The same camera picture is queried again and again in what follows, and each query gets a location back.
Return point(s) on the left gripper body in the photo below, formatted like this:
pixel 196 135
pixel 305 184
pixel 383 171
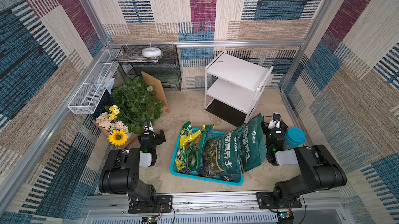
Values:
pixel 158 140

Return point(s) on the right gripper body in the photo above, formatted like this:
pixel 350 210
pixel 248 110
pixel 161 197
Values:
pixel 275 133

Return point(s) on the yellow green fertilizer bag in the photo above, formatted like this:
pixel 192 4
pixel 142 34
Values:
pixel 186 130

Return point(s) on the colourful green blue soil bag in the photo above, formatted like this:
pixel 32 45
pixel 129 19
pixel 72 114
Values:
pixel 194 152

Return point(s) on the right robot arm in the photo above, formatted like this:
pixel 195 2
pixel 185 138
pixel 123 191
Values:
pixel 318 169

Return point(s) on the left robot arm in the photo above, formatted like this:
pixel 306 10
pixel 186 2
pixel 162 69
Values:
pixel 120 174

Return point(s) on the white metal shelf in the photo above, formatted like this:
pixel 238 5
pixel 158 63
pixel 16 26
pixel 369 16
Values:
pixel 234 87

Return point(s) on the wooden plant stand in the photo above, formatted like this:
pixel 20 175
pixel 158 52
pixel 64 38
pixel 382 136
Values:
pixel 159 95

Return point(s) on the teal round canister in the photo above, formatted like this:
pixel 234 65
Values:
pixel 294 137

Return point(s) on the green leafy plant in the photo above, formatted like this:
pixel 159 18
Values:
pixel 137 104

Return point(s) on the yellow sunflower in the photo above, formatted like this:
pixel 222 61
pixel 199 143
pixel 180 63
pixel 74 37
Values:
pixel 118 138

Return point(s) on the teal plastic basket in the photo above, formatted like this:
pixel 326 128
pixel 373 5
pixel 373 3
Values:
pixel 173 169

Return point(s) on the pink and yellow flower bouquet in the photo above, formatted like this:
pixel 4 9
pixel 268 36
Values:
pixel 109 120

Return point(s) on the black mesh rack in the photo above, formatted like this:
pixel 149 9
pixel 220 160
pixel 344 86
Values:
pixel 167 69

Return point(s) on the magazines on rack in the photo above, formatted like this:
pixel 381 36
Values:
pixel 136 57

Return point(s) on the white round device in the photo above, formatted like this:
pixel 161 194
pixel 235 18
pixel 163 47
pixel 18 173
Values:
pixel 151 52

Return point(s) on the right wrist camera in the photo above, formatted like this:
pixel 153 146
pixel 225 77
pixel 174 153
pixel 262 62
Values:
pixel 275 121

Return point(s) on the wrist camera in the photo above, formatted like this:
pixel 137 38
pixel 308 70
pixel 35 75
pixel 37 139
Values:
pixel 275 121
pixel 148 128

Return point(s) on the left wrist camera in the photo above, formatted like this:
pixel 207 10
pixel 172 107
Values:
pixel 148 128

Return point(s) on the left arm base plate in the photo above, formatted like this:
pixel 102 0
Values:
pixel 162 204

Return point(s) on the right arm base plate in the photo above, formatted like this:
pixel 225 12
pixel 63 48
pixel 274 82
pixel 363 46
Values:
pixel 268 200

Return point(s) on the white wire wall basket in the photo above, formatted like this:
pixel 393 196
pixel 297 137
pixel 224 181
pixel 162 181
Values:
pixel 89 94

